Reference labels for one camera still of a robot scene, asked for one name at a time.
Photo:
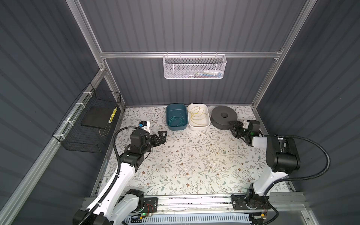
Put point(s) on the white vented cover strip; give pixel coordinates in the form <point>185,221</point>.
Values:
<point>192,219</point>

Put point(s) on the black flat pad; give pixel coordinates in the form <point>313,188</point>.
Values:
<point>97,117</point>

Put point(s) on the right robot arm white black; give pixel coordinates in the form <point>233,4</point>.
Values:
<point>282,159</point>

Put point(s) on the yellow perforated strip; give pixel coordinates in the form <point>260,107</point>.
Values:
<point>112,115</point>

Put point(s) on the white wire wall basket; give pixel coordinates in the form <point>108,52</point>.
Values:
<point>176,66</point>

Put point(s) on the items in white basket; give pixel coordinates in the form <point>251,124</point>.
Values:
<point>206,73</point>

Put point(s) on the teal plastic tray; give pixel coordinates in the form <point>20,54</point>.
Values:
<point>176,117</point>

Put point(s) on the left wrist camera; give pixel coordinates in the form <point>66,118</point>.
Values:
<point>145,125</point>

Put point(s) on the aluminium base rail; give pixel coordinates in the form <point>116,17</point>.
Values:
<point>221,203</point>

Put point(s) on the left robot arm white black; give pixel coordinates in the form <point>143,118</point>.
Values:
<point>109,208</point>

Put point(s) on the black wire wall basket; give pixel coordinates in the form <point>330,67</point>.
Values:
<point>75,137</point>

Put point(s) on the white plastic tray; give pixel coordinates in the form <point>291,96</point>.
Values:
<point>198,117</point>

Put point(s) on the grey foam spool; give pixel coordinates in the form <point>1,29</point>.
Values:
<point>223,117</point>

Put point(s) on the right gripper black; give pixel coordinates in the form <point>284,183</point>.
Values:
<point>238,124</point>

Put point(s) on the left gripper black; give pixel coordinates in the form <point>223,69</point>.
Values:
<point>161,138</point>

